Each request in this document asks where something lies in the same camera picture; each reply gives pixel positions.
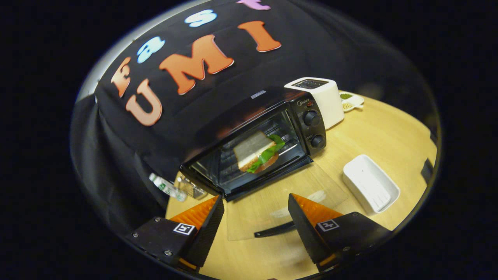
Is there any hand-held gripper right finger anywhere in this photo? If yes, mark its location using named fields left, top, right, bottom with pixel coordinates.
left=288, top=193, right=393, bottom=272

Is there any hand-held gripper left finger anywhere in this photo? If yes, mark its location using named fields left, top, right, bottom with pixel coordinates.
left=125, top=194, right=225, bottom=273

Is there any lettuce sandwich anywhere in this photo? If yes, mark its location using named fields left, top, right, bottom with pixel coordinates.
left=233, top=131, right=286, bottom=174

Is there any black toaster oven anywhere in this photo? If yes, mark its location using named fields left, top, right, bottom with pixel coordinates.
left=180, top=86, right=349, bottom=242

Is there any white pop-up toaster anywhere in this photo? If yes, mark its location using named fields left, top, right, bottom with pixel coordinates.
left=284, top=77, right=345, bottom=130

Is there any clear plastic bottle green label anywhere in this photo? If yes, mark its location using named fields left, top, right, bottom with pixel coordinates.
left=149, top=173, right=188, bottom=203

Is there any white rectangular dish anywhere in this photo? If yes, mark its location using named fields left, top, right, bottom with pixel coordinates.
left=342, top=154, right=401, bottom=214

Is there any white two-compartment condiment dish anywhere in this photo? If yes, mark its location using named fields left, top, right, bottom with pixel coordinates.
left=339, top=91, right=365, bottom=113

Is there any small wire basket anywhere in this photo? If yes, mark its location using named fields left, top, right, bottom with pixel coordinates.
left=175, top=175, right=208, bottom=200

